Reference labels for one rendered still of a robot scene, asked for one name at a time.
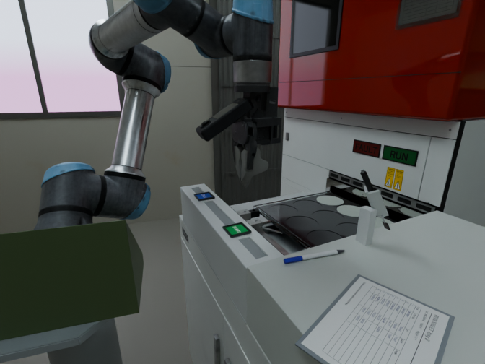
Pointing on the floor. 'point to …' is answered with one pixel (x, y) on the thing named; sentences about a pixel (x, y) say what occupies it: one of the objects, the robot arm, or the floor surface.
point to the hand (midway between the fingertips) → (242, 182)
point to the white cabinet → (213, 314)
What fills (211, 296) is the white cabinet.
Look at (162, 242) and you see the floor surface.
